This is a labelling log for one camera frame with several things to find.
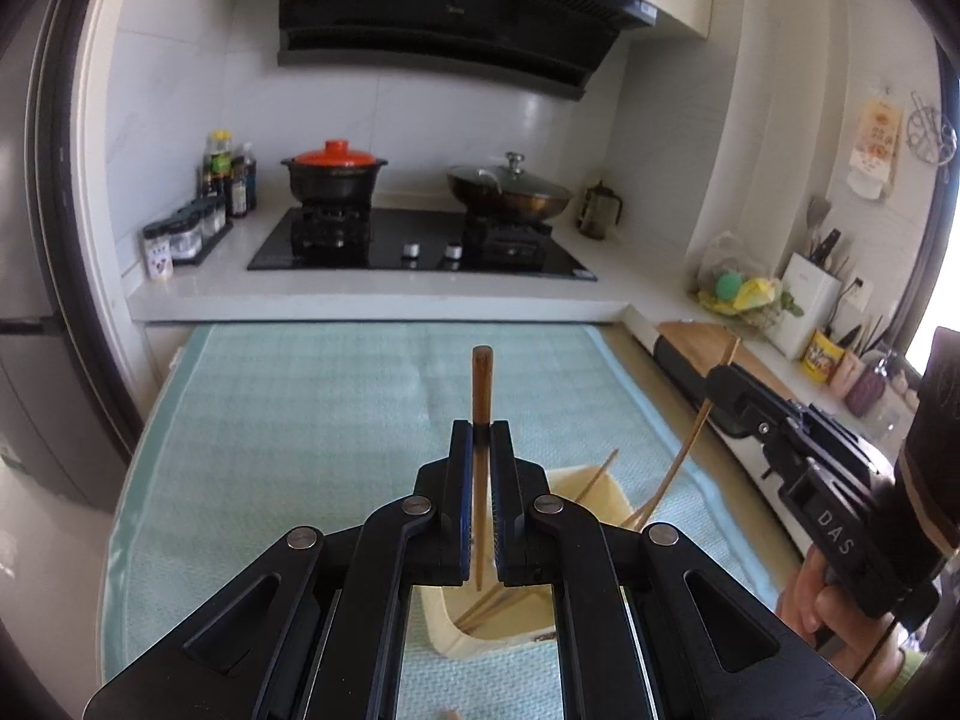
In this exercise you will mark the person's right hand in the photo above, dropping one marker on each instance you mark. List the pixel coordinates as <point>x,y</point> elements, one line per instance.
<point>814,607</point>

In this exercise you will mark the white knife holder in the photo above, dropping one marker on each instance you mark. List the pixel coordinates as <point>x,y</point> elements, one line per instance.
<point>810,300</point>

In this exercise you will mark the pink cup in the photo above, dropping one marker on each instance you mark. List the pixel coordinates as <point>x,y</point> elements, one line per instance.
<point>846,371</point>

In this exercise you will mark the white label spice jar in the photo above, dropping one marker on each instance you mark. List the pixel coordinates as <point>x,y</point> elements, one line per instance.
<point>157,255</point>

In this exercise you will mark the dark sauce bottle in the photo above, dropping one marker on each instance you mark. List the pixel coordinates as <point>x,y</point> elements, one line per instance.
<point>242,184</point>

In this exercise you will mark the wooden cutting board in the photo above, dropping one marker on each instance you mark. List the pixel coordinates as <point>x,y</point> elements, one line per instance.
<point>697,341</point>

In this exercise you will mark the yellow printed cup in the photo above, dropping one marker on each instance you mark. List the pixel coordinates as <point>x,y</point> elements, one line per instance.
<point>821,356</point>

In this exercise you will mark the black clay pot red lid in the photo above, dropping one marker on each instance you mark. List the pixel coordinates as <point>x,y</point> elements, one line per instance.
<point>334,172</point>

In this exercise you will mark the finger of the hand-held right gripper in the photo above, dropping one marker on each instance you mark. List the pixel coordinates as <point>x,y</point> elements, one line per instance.
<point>739,397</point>

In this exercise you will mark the cream ribbed utensil holder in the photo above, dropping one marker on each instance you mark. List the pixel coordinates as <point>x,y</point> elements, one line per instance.
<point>607,502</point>

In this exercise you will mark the spice jar rack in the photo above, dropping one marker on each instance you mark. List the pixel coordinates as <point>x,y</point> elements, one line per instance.
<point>195,229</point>

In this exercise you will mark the grey spatula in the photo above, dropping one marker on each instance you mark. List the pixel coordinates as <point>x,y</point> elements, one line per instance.
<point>819,211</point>

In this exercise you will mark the wok with glass lid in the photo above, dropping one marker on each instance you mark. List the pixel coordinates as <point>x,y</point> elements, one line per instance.
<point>510,191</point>

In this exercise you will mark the wooden chopstick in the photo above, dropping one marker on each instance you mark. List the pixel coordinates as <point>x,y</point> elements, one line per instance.
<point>495,607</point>
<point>679,465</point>
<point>481,390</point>
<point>596,476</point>

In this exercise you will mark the plastic bag of sponges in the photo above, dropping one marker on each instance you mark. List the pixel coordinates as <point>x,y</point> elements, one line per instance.
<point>739,289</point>

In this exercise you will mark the hanging metal trivet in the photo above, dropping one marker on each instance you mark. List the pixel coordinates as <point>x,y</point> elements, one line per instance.
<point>928,136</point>

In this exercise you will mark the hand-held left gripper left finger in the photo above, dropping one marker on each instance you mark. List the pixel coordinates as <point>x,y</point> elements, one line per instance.
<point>463,480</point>

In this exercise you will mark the light blue textured mat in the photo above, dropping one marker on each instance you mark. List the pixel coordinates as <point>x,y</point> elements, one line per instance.
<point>300,405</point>

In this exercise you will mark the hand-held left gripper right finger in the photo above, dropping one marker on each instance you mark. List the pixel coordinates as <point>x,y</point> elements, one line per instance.
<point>504,480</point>

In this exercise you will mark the white wall outlet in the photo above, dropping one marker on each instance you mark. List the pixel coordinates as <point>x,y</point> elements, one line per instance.
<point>861,291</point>

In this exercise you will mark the black range hood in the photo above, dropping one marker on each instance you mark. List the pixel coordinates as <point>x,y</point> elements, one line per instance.
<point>450,15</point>

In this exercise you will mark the purple soap bottle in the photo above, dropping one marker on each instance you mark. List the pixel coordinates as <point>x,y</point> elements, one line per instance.
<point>870,390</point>

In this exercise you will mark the black gas cooktop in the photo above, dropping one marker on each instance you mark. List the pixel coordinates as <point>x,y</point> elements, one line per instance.
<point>420,240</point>

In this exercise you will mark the hanging paper packet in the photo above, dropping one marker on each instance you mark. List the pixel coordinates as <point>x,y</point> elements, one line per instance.
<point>876,146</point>

